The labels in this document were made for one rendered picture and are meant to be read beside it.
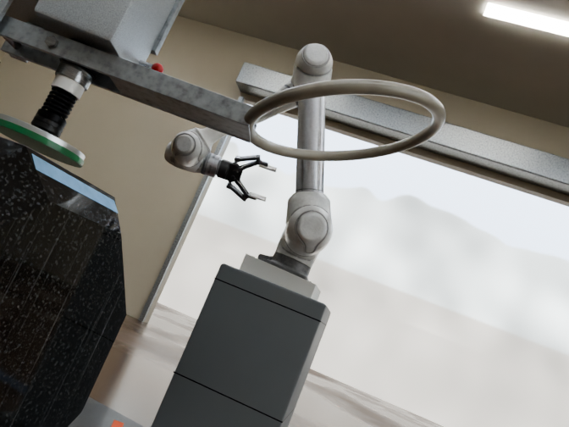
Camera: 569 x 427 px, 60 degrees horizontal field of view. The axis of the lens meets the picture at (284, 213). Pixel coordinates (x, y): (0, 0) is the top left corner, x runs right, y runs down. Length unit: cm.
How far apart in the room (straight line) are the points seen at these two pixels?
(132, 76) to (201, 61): 590
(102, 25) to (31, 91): 677
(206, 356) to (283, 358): 26
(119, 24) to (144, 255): 527
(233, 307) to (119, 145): 542
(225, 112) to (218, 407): 99
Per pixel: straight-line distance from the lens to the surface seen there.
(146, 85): 123
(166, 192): 648
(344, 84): 101
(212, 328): 174
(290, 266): 183
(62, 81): 132
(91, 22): 128
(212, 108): 118
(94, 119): 731
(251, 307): 171
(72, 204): 114
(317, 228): 161
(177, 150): 173
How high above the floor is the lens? 72
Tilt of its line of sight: 11 degrees up
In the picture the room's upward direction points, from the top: 22 degrees clockwise
